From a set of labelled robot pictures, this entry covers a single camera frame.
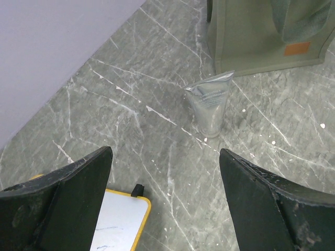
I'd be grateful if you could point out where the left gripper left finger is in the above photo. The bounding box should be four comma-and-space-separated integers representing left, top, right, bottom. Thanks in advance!
1, 146, 113, 250

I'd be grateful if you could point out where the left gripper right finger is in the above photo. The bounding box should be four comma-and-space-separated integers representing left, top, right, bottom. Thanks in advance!
219, 149, 334, 250

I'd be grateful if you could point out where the green canvas bag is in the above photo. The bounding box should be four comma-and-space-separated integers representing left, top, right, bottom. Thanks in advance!
207, 1, 334, 76

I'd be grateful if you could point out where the yellow-framed whiteboard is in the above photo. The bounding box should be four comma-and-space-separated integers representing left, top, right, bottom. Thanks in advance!
35, 180, 151, 250

